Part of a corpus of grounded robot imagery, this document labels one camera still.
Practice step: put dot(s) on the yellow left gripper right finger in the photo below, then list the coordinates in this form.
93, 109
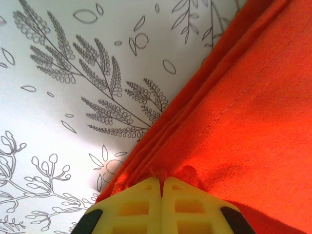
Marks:
190, 209

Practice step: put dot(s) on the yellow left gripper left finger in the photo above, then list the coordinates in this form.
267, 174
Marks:
136, 209

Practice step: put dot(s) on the orange t-shirt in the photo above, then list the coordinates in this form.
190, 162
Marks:
243, 109

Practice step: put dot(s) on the floral patterned tablecloth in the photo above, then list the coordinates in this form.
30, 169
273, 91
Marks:
73, 109

